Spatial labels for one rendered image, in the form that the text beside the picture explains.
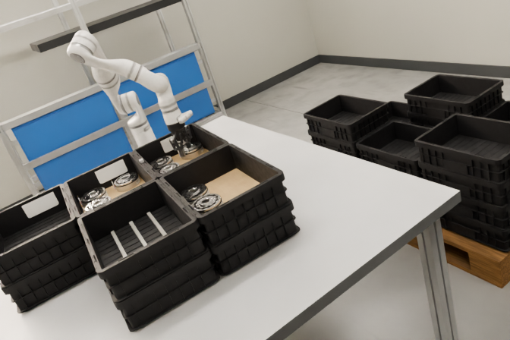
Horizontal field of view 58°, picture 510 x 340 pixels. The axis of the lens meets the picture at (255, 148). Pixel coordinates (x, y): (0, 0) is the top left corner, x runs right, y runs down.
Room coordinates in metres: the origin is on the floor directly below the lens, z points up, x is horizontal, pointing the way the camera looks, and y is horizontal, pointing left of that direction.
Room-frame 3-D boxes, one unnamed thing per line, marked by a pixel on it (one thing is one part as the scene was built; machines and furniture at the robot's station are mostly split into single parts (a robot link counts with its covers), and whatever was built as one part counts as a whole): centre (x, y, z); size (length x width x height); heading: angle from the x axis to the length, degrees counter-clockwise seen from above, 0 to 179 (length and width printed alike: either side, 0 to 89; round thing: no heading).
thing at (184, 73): (3.79, 0.56, 0.60); 0.72 x 0.03 x 0.56; 116
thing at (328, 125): (2.41, -0.54, 0.37); 0.40 x 0.30 x 0.45; 26
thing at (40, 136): (3.44, 1.28, 0.60); 0.72 x 0.03 x 0.56; 116
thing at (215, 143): (1.75, 0.29, 0.87); 0.40 x 0.30 x 0.11; 22
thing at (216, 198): (1.36, 0.21, 0.86); 0.10 x 0.10 x 0.01
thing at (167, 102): (1.87, 0.28, 1.13); 0.09 x 0.07 x 0.15; 2
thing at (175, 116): (1.85, 0.27, 1.04); 0.11 x 0.09 x 0.06; 61
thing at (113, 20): (3.93, 0.79, 1.32); 1.20 x 0.45 x 0.06; 116
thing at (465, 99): (2.23, -1.08, 0.37); 0.40 x 0.30 x 0.45; 26
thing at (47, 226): (1.53, 0.85, 0.87); 0.40 x 0.30 x 0.11; 22
